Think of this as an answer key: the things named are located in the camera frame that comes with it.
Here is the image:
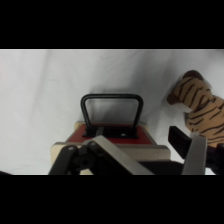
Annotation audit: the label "wooden drawer red front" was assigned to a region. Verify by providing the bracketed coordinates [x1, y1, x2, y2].
[50, 93, 172, 175]

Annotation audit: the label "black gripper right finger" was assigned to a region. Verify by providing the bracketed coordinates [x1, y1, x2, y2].
[167, 125, 224, 175]

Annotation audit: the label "striped tiger plush toy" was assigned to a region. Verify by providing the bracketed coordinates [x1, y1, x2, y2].
[166, 69, 224, 150]

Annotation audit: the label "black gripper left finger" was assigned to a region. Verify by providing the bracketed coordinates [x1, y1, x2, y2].
[48, 134, 155, 175]

